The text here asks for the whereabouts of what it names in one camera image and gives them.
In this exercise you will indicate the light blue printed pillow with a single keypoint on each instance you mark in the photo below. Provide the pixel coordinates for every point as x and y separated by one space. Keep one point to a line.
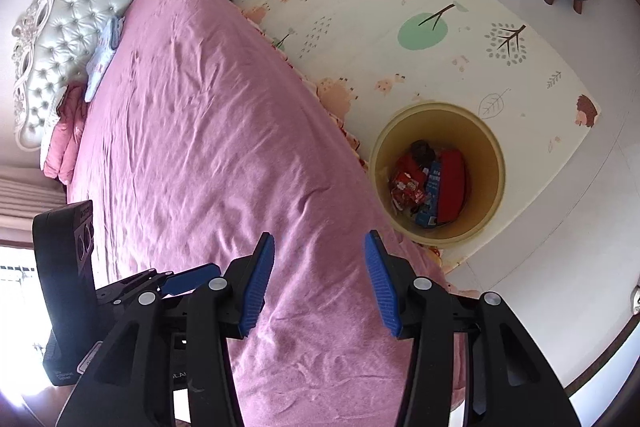
100 62

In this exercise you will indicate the red box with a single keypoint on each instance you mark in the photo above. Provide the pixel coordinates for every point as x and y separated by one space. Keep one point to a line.
452 182

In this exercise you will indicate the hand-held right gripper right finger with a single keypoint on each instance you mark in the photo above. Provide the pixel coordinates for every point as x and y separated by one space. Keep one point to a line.
380 287

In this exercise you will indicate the blue packet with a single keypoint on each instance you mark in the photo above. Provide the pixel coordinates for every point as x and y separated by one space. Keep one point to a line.
430 202

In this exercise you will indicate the pink bed sheet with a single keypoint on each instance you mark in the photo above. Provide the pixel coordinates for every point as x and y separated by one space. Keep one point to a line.
200 132

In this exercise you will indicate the yellow trash bin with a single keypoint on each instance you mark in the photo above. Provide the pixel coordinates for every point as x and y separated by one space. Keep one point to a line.
485 167

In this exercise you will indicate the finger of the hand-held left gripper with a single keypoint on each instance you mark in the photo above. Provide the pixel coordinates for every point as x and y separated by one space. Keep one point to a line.
192 277

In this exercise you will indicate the pink folded blanket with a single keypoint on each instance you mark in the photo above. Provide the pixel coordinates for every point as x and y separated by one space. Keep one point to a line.
65 137

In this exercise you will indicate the wall socket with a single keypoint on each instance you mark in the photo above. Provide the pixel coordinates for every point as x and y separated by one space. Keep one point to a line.
635 299

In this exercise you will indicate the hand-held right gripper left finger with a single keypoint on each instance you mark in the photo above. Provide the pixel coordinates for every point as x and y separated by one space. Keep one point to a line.
257 287

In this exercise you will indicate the tufted white headboard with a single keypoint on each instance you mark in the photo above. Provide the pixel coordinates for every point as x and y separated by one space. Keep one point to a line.
75 17

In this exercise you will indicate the black wrapper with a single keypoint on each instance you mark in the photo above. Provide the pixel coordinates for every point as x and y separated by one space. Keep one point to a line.
422 152

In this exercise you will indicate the printed play mat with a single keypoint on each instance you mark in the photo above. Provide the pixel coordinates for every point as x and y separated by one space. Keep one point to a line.
375 7

